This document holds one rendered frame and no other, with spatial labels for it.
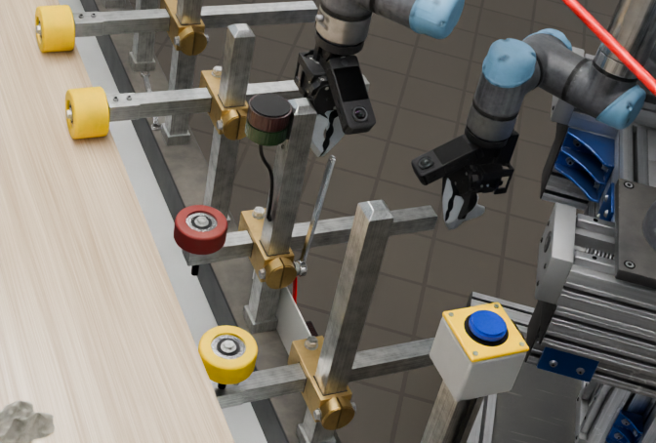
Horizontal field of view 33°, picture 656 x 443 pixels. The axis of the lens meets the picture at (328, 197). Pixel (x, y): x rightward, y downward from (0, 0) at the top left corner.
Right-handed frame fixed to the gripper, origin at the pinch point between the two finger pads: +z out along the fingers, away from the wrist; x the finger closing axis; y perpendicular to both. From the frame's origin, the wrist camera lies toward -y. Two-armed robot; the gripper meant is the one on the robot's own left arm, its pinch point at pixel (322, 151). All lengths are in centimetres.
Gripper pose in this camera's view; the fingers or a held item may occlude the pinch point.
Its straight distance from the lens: 172.1
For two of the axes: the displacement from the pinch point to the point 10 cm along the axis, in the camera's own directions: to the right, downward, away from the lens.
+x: -9.1, 1.2, -3.9
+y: -3.7, -6.4, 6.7
